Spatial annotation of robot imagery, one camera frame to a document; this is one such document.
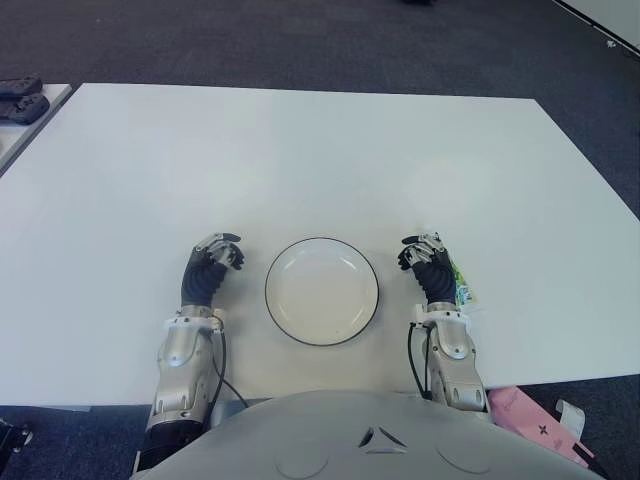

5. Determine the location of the green toothpaste tube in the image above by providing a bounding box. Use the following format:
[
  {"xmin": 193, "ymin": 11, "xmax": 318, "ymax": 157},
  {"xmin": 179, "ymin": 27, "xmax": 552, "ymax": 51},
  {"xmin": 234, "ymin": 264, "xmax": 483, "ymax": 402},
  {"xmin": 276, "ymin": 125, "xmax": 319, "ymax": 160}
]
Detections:
[{"xmin": 447, "ymin": 252, "xmax": 485, "ymax": 315}]

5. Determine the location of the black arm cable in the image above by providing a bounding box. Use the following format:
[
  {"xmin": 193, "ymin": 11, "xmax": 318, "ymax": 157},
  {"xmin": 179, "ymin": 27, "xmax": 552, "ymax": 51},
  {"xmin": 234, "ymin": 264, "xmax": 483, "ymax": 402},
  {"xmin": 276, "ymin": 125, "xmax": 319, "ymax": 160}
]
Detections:
[
  {"xmin": 209, "ymin": 319, "xmax": 249, "ymax": 426},
  {"xmin": 407, "ymin": 322, "xmax": 434, "ymax": 400}
]

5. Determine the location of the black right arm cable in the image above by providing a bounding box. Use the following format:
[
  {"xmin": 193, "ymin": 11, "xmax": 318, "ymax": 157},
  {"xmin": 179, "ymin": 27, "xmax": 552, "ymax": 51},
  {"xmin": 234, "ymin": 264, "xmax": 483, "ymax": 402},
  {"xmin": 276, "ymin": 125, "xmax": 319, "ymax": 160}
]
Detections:
[{"xmin": 407, "ymin": 322, "xmax": 434, "ymax": 400}]

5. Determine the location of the white paper strip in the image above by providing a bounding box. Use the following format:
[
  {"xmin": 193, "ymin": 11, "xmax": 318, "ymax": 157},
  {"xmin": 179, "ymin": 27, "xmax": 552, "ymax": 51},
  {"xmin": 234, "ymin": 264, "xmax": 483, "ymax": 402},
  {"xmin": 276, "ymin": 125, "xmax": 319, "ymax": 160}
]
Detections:
[{"xmin": 555, "ymin": 399, "xmax": 586, "ymax": 444}]

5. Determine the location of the pink cardboard box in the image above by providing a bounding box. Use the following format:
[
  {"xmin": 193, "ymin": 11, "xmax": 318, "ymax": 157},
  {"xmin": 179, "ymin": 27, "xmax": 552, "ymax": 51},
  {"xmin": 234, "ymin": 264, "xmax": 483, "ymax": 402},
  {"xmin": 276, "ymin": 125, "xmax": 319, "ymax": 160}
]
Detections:
[{"xmin": 487, "ymin": 385, "xmax": 596, "ymax": 469}]

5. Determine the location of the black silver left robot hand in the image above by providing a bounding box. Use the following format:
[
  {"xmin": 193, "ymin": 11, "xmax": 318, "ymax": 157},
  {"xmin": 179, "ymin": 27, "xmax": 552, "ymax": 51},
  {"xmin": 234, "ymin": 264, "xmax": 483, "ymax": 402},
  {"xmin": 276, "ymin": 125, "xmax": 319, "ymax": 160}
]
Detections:
[{"xmin": 180, "ymin": 231, "xmax": 247, "ymax": 307}]

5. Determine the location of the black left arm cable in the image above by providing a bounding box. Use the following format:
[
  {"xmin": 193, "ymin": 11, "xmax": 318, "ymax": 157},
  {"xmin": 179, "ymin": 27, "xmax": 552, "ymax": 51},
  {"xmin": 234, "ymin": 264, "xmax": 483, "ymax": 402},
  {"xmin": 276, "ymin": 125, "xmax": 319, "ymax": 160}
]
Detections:
[{"xmin": 209, "ymin": 319, "xmax": 249, "ymax": 426}]

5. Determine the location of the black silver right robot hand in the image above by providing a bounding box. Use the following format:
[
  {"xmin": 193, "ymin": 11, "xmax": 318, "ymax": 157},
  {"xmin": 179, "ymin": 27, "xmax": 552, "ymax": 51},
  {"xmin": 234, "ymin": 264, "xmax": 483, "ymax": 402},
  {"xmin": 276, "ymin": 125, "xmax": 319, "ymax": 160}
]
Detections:
[{"xmin": 397, "ymin": 230, "xmax": 460, "ymax": 305}]

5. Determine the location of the black game controller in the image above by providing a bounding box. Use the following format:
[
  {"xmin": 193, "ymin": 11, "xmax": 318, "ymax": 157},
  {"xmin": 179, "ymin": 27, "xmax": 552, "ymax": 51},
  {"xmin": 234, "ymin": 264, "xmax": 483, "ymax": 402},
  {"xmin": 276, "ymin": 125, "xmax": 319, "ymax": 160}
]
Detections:
[
  {"xmin": 0, "ymin": 74, "xmax": 44, "ymax": 97},
  {"xmin": 0, "ymin": 93, "xmax": 51, "ymax": 125}
]

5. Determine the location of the grey robot torso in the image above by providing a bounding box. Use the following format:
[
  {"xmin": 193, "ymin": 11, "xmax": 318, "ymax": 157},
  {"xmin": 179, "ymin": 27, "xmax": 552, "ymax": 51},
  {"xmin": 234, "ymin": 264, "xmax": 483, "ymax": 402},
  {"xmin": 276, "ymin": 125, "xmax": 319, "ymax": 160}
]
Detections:
[{"xmin": 130, "ymin": 389, "xmax": 609, "ymax": 480}]

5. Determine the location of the white side table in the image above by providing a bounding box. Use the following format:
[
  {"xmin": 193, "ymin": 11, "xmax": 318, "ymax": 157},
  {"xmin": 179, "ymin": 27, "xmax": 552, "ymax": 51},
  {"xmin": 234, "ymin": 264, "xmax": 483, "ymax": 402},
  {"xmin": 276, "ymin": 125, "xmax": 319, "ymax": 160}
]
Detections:
[{"xmin": 0, "ymin": 83, "xmax": 74, "ymax": 176}]

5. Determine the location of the black wheeled base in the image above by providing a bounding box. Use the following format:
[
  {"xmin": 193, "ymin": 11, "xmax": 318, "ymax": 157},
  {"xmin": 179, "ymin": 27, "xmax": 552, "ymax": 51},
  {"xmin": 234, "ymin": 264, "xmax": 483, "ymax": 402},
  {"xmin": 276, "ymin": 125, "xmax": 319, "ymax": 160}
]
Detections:
[{"xmin": 0, "ymin": 417, "xmax": 35, "ymax": 454}]

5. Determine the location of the white plate with black rim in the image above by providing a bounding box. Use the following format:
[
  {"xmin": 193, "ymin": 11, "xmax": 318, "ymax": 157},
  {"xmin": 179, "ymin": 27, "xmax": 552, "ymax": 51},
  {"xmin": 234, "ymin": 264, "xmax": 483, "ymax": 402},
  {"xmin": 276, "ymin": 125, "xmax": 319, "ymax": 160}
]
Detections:
[{"xmin": 264, "ymin": 236, "xmax": 381, "ymax": 347}]

